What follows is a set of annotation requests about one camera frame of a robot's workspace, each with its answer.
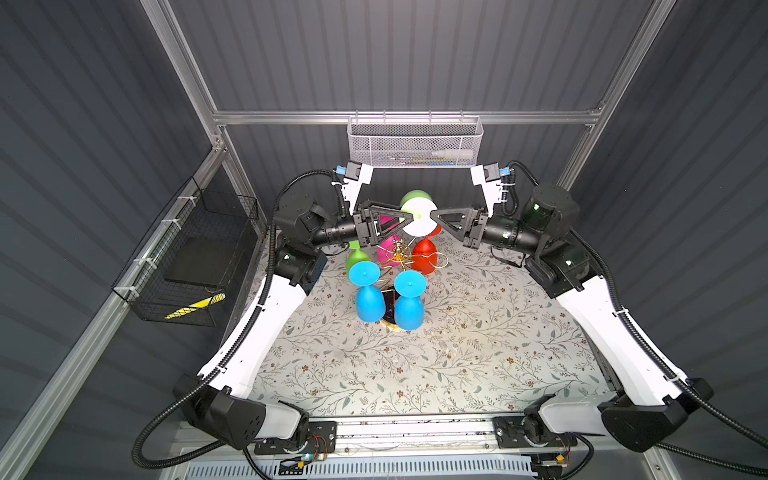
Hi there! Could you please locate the blue wine glass left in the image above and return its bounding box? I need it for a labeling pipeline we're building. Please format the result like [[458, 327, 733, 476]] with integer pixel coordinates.
[[348, 261, 386, 323]]

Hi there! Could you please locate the black cable conduit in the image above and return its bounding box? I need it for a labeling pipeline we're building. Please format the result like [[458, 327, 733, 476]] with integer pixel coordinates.
[[506, 159, 768, 475], [130, 169, 346, 470]]

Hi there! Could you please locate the blue wine glass front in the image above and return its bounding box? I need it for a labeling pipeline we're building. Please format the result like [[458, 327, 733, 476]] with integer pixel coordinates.
[[394, 270, 427, 331]]

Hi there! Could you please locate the left black cable conduit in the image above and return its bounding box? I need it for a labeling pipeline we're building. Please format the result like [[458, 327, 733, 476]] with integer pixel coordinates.
[[130, 169, 346, 470]]

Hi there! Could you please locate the white marker in basket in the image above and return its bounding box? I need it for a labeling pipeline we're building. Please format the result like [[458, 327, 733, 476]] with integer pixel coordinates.
[[428, 149, 475, 162]]

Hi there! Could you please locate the floral table mat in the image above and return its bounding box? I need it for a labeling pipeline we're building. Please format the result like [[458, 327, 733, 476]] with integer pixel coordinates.
[[245, 234, 609, 416]]

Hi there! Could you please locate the pink wine glass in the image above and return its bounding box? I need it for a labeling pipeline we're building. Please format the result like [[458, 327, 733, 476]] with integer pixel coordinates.
[[377, 235, 401, 267]]

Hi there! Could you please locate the black wire basket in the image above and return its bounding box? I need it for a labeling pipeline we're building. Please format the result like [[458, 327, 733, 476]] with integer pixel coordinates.
[[112, 179, 261, 327]]

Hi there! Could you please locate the gold wine glass rack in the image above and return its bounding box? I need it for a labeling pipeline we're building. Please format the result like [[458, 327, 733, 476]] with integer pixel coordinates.
[[381, 239, 449, 331]]

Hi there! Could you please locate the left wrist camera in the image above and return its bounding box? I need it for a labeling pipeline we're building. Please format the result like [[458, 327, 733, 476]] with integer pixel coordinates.
[[331, 161, 374, 218]]

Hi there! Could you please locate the right black cable conduit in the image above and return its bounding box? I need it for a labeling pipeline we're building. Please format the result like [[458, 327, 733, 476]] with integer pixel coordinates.
[[506, 159, 768, 475]]

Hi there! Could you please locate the white wire mesh basket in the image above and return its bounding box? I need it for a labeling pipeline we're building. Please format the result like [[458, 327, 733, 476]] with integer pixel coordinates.
[[346, 113, 484, 169]]

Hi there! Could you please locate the blue wine glass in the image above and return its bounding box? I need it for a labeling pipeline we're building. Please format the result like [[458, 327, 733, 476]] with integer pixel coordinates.
[[394, 270, 427, 331], [348, 261, 386, 323]]

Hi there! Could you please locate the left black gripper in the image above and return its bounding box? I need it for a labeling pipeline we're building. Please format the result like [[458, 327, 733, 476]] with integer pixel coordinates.
[[306, 201, 409, 254]]

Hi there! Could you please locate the red wine glass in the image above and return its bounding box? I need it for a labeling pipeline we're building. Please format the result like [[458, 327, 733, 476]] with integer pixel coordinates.
[[411, 226, 442, 275]]

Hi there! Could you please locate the light green wine glass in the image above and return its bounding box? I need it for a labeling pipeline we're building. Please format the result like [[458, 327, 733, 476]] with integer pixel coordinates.
[[400, 190, 437, 237]]

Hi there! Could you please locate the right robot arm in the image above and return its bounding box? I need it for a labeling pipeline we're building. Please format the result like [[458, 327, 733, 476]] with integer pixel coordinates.
[[430, 184, 713, 453]]

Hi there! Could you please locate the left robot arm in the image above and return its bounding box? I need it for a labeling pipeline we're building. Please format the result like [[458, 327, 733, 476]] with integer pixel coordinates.
[[173, 191, 423, 450]]

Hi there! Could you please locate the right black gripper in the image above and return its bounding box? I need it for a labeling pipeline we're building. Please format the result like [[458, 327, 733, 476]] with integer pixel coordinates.
[[428, 204, 539, 259]]

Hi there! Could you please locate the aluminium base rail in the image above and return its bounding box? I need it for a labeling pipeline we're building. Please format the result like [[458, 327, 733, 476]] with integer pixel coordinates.
[[173, 412, 655, 480]]

